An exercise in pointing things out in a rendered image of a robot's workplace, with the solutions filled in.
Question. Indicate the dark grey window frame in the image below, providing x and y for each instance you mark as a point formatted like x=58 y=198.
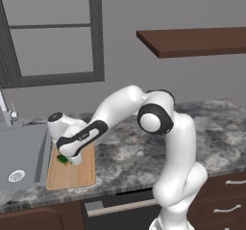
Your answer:
x=97 y=31

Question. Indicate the wooden cutting board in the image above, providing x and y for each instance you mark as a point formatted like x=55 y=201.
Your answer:
x=72 y=176

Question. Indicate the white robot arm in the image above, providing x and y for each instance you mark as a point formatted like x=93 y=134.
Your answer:
x=179 y=150

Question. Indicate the brown wooden wall shelf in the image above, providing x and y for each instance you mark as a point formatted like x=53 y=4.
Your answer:
x=195 y=41

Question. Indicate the green sponge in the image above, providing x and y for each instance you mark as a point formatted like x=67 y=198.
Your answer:
x=61 y=159

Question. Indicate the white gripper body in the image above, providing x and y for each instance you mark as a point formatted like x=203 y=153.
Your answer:
x=77 y=159

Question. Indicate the black dishwasher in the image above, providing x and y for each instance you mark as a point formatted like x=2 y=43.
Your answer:
x=128 y=219

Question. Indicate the brown drawer front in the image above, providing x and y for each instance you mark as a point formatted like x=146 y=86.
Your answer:
x=217 y=189
x=205 y=213

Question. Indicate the grey sink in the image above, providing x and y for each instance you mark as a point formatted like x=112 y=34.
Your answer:
x=19 y=150

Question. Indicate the brown cupboard door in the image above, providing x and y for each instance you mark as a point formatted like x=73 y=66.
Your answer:
x=38 y=219

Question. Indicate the silver tap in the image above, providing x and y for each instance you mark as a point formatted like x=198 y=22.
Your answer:
x=4 y=110

